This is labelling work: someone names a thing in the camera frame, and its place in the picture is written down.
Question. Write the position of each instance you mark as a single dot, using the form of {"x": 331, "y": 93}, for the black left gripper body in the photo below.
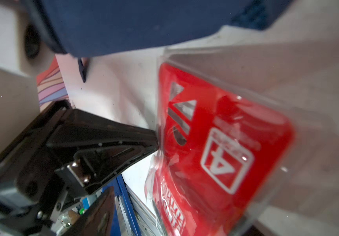
{"x": 30, "y": 191}

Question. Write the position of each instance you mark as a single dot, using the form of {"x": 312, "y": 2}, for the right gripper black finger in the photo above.
{"x": 97, "y": 220}

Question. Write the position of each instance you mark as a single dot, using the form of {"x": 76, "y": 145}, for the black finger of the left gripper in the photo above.
{"x": 93, "y": 150}

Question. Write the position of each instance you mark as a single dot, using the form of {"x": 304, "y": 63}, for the navy blue backpack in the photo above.
{"x": 87, "y": 29}

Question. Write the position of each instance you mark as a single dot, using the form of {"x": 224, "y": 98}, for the red packet with white label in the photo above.
{"x": 225, "y": 150}

